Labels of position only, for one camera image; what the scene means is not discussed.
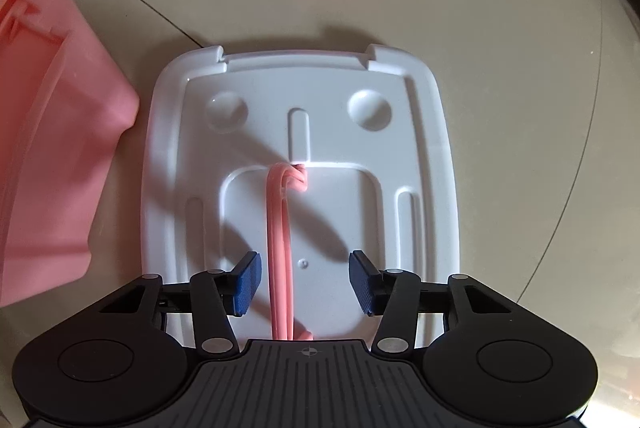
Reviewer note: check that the pink plastic storage bin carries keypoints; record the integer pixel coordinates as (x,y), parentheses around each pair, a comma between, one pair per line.
(50,132)

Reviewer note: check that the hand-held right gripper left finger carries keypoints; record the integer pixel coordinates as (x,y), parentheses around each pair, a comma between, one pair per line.
(247,283)

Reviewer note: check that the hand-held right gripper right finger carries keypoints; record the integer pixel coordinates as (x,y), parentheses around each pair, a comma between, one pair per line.
(362,283)

